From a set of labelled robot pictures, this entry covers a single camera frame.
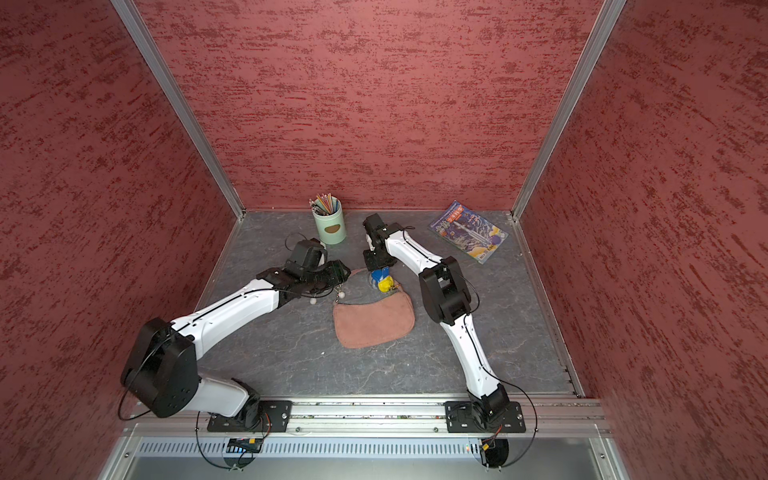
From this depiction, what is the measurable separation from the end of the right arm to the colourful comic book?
0.33 metres

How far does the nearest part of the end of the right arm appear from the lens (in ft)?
Answer: 2.56

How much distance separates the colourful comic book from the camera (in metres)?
1.12
